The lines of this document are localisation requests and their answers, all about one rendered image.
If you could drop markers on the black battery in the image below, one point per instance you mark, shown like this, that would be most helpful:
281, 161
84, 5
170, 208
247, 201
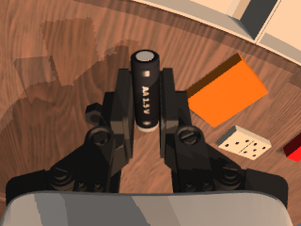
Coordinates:
145, 68

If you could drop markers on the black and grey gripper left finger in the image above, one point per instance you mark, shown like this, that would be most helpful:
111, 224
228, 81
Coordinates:
106, 149

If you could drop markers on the cream domino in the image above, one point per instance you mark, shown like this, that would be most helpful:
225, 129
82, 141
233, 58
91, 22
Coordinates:
239, 140

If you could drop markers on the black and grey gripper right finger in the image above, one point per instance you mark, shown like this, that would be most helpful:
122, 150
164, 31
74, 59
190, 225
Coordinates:
201, 167

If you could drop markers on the red and white eraser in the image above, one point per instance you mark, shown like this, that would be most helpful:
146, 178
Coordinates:
293, 149

